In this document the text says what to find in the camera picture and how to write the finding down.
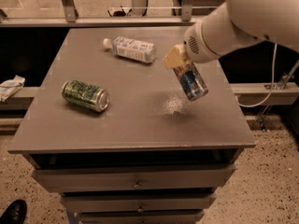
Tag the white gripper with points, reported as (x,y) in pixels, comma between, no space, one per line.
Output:
(195,48)

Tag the silver blue redbull can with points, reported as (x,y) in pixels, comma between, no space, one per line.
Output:
(191,81)

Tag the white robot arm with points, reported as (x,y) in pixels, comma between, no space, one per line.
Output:
(237,24)

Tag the green soda can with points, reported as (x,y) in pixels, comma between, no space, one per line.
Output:
(85,95)

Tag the clear plastic water bottle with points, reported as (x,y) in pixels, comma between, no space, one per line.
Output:
(132,49)

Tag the grey drawer cabinet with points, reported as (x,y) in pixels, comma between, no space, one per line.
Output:
(149,120)

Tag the middle grey drawer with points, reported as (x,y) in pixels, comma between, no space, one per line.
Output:
(138,203)

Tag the grey drawer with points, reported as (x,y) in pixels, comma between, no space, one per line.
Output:
(142,178)
(147,217)
(138,203)

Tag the top grey drawer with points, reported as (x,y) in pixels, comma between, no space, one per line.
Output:
(142,178)

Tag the white crumpled packet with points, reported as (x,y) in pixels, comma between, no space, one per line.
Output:
(9,87)

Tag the bottom grey drawer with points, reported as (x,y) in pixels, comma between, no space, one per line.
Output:
(147,217)

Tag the black shoe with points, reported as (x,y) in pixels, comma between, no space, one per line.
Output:
(15,213)

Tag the metal railing frame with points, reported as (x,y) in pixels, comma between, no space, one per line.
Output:
(96,12)

